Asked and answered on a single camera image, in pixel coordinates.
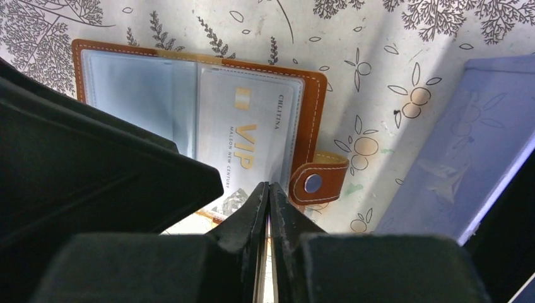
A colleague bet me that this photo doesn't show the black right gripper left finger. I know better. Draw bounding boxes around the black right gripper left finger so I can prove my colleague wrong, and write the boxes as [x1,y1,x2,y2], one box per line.
[1,61,223,302]

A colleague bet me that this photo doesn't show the blue three-compartment organizer box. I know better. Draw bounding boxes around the blue three-compartment organizer box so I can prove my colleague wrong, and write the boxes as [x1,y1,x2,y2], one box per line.
[375,55,534,302]

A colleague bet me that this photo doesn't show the brown leather card holder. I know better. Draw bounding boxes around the brown leather card holder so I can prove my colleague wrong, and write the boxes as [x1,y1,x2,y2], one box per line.
[72,39,349,207]

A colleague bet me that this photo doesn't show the white VIP credit card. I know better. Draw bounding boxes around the white VIP credit card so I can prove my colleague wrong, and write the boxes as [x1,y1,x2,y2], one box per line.
[196,67,305,218]

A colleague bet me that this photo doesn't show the floral patterned table mat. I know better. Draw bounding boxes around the floral patterned table mat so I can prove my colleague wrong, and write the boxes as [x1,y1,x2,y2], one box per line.
[1,1,534,232]

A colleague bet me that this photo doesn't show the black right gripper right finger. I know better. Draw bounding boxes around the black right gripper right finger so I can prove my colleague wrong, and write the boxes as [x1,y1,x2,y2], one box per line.
[269,183,490,302]

